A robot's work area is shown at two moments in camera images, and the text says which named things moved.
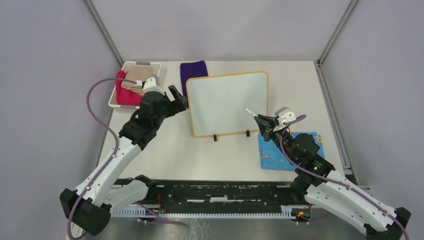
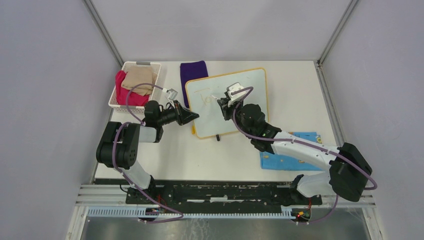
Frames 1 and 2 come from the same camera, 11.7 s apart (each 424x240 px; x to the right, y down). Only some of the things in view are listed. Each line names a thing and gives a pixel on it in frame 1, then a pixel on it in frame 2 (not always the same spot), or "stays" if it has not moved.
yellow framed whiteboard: (217, 103) stays
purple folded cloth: (190, 70) stays
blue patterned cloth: (271, 157) stays
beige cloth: (137, 74) stays
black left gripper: (177, 106) to (183, 116)
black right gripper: (266, 129) to (226, 109)
